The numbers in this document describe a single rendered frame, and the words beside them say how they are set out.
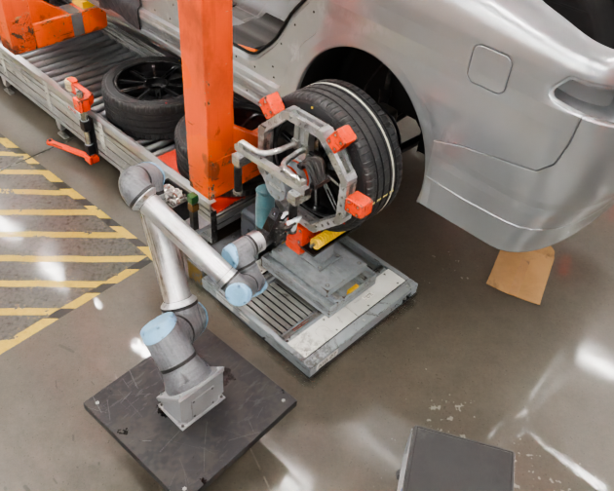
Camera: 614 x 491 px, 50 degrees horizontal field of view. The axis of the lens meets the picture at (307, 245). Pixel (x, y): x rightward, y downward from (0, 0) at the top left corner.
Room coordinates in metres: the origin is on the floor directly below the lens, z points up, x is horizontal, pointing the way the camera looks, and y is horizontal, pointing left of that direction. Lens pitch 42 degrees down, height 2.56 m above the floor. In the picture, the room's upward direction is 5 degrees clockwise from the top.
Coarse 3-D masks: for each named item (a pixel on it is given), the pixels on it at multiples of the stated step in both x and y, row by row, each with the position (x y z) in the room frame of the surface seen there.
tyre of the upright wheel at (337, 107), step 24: (288, 96) 2.50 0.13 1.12; (312, 96) 2.43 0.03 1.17; (336, 96) 2.44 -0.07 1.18; (360, 96) 2.48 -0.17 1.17; (336, 120) 2.32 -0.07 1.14; (360, 120) 2.34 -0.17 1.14; (384, 120) 2.40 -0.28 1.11; (360, 144) 2.24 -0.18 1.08; (384, 144) 2.32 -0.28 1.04; (360, 168) 2.22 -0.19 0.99; (384, 168) 2.26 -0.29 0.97; (384, 192) 2.25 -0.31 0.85
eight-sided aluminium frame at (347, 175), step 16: (288, 112) 2.38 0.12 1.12; (304, 112) 2.39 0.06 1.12; (272, 128) 2.45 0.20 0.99; (304, 128) 2.32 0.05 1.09; (320, 128) 2.28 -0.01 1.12; (272, 144) 2.52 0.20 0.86; (272, 160) 2.52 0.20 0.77; (336, 160) 2.19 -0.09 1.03; (352, 176) 2.18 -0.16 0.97; (352, 192) 2.18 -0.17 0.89; (304, 208) 2.37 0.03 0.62; (336, 208) 2.17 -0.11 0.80; (304, 224) 2.29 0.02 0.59; (320, 224) 2.23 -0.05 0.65; (336, 224) 2.17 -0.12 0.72
